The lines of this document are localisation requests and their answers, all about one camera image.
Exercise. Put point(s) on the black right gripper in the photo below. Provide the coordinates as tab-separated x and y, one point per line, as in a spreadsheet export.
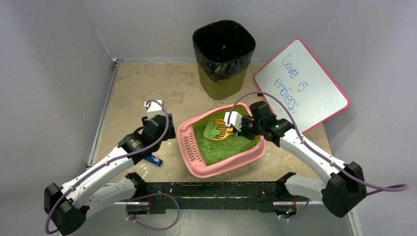
245	122

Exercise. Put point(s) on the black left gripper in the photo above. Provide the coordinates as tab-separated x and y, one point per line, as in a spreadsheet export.
170	127

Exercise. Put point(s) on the yellow litter scoop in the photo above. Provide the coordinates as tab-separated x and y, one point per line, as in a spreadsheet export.
224	131

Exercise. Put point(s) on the green litter clump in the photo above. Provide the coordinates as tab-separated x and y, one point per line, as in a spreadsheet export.
210	130

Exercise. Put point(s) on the pink and green litter box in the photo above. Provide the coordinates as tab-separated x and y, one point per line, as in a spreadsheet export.
191	153

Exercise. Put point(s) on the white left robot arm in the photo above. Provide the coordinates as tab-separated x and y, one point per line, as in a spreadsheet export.
94	182

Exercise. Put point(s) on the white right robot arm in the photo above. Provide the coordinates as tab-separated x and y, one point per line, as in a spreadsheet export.
319	163

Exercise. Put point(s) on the green cat litter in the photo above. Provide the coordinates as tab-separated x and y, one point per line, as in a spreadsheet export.
213	152

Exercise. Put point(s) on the blue and black stapler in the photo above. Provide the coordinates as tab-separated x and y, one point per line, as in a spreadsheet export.
154	160

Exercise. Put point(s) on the olive green trash bin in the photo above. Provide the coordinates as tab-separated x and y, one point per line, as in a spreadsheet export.
223	89

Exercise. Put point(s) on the pink framed whiteboard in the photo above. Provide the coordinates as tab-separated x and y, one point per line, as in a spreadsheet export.
301	87

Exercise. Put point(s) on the black trash bag liner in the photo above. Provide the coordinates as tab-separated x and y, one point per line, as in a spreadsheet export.
223	49

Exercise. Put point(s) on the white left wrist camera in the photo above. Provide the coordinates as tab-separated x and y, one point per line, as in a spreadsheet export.
153	109

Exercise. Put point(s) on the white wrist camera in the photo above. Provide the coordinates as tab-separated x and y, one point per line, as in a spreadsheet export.
153	109
233	120

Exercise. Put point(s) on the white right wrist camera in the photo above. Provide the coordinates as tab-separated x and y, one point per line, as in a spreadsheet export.
233	120

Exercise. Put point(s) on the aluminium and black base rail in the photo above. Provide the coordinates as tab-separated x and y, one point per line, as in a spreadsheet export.
259	196

